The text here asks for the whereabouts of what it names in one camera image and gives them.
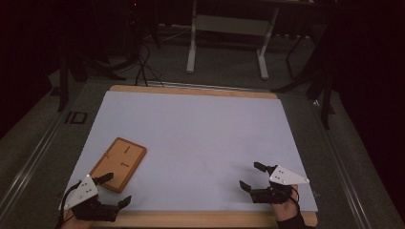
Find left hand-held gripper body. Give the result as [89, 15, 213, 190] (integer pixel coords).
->
[63, 176, 119, 223]

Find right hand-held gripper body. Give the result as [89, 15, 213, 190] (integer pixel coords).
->
[249, 164, 310, 205]

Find wooden tray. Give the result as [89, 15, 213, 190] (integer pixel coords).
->
[89, 136, 148, 195]

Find person's right hand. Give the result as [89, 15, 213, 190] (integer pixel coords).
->
[270, 184, 302, 223]

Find person's left hand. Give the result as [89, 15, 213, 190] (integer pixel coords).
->
[59, 209, 94, 229]

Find black sleeve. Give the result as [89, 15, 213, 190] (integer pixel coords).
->
[276, 212, 317, 229]

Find light grey table mat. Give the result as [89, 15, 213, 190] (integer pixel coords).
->
[58, 90, 319, 213]

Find black metal stand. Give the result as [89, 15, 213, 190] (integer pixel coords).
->
[56, 44, 128, 113]
[270, 28, 337, 131]

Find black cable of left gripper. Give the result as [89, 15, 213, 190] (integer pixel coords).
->
[56, 180, 82, 229]

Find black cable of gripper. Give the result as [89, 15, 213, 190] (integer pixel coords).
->
[289, 186, 302, 215]
[56, 180, 82, 229]

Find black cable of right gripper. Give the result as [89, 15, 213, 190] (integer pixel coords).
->
[289, 186, 302, 215]

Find metal floor rail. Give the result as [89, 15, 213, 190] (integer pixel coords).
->
[0, 85, 84, 220]
[143, 79, 256, 93]
[309, 98, 373, 229]

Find black floor cables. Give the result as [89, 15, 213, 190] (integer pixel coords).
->
[133, 37, 166, 89]

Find white metal desk frame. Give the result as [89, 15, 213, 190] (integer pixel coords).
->
[185, 0, 282, 81]

